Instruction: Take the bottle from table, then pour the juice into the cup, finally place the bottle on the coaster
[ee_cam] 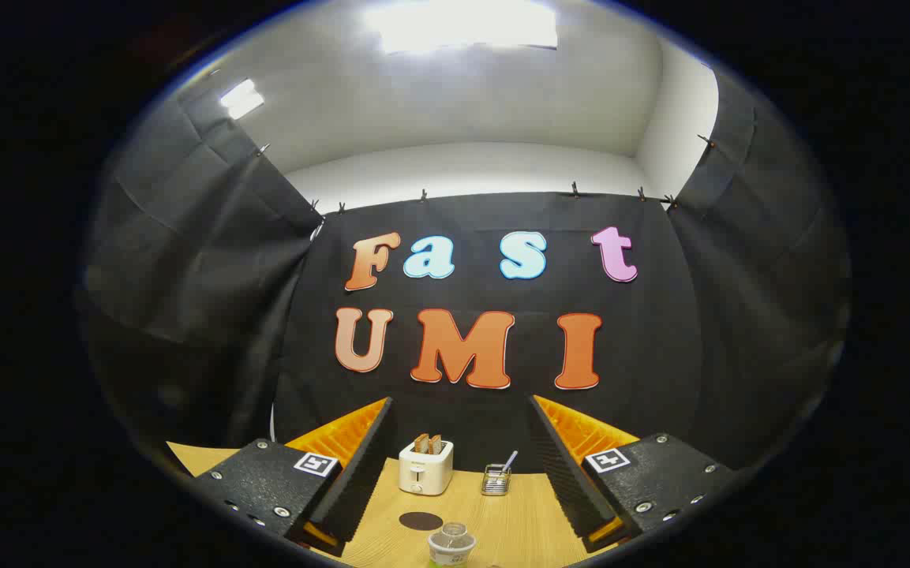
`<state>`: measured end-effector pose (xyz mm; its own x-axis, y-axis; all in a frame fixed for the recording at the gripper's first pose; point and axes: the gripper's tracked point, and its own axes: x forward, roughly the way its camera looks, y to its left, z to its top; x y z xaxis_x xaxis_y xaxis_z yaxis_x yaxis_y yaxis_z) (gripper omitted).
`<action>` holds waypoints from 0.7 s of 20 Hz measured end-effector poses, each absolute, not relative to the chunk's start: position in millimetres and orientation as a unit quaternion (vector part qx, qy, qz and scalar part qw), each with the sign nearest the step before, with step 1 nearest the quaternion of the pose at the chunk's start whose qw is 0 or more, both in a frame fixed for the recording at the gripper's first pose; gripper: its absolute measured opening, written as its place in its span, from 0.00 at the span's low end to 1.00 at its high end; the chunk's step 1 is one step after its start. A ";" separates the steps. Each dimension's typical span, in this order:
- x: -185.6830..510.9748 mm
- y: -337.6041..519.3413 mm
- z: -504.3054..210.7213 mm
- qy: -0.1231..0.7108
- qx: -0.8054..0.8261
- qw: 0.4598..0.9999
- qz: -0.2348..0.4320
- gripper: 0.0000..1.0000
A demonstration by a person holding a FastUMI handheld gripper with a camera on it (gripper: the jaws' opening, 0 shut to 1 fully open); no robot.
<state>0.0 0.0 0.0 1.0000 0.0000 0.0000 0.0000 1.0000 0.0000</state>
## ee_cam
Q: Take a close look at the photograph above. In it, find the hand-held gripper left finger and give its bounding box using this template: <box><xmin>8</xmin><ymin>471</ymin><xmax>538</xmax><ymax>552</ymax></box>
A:
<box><xmin>186</xmin><ymin>397</ymin><xmax>396</xmax><ymax>559</ymax></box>

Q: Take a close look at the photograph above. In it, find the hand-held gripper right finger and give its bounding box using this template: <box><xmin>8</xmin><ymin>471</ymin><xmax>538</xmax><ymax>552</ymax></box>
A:
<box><xmin>528</xmin><ymin>394</ymin><xmax>740</xmax><ymax>555</ymax></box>

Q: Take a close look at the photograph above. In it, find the white label juice bottle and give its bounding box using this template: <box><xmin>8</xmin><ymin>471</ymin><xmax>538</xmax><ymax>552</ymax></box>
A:
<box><xmin>427</xmin><ymin>522</ymin><xmax>477</xmax><ymax>568</ymax></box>

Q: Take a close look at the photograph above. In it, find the white toaster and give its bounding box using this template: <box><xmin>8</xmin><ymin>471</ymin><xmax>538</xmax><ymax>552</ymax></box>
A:
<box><xmin>399</xmin><ymin>439</ymin><xmax>455</xmax><ymax>496</ymax></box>

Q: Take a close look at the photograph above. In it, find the wooden table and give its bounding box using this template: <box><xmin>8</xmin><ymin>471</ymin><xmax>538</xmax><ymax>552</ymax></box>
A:
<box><xmin>167</xmin><ymin>442</ymin><xmax>637</xmax><ymax>568</ymax></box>

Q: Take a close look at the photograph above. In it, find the black backdrop cloth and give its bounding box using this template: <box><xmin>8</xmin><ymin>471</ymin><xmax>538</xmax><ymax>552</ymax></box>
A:
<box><xmin>80</xmin><ymin>67</ymin><xmax>850</xmax><ymax>474</ymax></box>

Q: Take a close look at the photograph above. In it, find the small ceiling light panel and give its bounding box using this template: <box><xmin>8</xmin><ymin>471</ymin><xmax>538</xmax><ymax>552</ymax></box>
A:
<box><xmin>219</xmin><ymin>79</ymin><xmax>265</xmax><ymax>121</ymax></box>

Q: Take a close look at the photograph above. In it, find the large ceiling light panel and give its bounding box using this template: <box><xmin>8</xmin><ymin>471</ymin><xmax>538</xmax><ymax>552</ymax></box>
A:
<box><xmin>364</xmin><ymin>0</ymin><xmax>558</xmax><ymax>54</ymax></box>

